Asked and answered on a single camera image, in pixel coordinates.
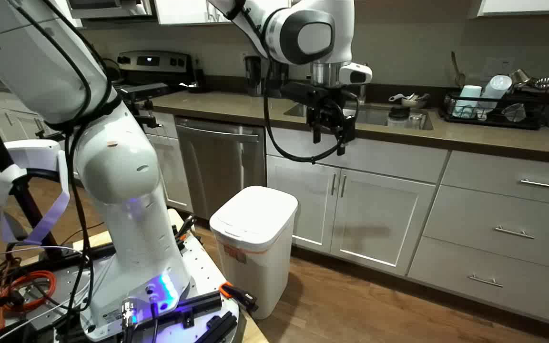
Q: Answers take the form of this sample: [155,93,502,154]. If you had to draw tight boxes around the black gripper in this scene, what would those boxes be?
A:
[304,81,361,148]

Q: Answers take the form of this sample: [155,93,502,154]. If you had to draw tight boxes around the white bin lid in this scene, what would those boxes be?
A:
[208,184,300,247]

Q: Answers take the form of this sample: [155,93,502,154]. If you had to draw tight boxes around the white trash bin body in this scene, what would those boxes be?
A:
[214,224,298,320]

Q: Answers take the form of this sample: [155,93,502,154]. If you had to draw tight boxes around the steel kitchen sink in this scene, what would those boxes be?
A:
[283,100,435,133]

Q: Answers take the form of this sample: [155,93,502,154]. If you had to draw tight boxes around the white sink false front panel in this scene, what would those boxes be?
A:
[266,125,452,186]

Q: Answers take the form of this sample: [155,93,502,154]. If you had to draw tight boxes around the black sponge holder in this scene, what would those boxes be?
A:
[388,104,414,121]

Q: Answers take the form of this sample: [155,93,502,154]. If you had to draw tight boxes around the white sink cabinet door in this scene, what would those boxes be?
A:
[266,154,342,253]
[330,167,439,280]

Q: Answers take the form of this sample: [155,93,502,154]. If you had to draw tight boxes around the white faucet side items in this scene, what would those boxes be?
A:
[388,91,431,110]

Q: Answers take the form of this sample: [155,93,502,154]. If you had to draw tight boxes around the dark coffee maker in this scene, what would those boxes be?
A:
[243,53,267,99]

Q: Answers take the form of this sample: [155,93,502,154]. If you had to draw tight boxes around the stainless steel dishwasher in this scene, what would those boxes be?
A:
[174,114,269,222]

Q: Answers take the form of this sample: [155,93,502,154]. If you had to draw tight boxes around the dark kitchen utensil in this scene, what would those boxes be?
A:
[450,49,470,89]

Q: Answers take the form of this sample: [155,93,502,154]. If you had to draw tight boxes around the brown kitchen countertop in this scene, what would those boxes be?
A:
[149,87,549,167]

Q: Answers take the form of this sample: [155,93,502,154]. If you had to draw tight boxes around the white narrow base cabinet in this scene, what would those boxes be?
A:
[144,112,195,215]

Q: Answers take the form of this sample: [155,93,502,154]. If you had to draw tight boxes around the white plastic container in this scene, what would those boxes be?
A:
[481,72,515,102]

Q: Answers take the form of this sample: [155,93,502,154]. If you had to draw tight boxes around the black dish rack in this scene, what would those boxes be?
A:
[441,87,549,131]

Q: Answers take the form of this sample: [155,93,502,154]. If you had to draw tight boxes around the clear glass bowl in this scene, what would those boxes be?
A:
[502,100,531,123]

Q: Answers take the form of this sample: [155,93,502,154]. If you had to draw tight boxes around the orange black clamp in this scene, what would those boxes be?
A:
[218,281,262,312]

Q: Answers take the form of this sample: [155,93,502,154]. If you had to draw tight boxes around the white shallow cabinet drawer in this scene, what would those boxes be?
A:
[441,148,549,209]

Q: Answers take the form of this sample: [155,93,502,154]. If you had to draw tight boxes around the black steel stove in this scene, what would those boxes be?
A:
[105,49,205,129]

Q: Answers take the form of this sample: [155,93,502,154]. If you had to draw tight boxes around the white deep cabinet drawer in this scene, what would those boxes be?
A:
[407,236,549,322]
[424,184,549,274]

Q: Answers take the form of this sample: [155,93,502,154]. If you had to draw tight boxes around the metal kitchenware piece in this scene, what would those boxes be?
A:
[511,66,549,91]

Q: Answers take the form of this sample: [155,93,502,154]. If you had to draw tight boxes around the dark range hood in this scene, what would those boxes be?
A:
[67,0,157,20]

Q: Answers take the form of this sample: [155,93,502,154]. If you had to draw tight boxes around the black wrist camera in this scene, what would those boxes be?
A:
[279,79,319,106]

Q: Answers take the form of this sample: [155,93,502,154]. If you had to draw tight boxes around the white wall cabinet door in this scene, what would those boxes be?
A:
[153,0,233,26]
[475,0,549,17]

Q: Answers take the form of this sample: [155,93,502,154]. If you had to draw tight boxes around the black arm strap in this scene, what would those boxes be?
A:
[44,87,126,137]

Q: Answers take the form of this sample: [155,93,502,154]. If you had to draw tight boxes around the white looped strap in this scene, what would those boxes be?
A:
[0,139,73,245]

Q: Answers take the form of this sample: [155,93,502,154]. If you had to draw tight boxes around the orange coiled cable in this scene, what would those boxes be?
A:
[0,268,62,314]

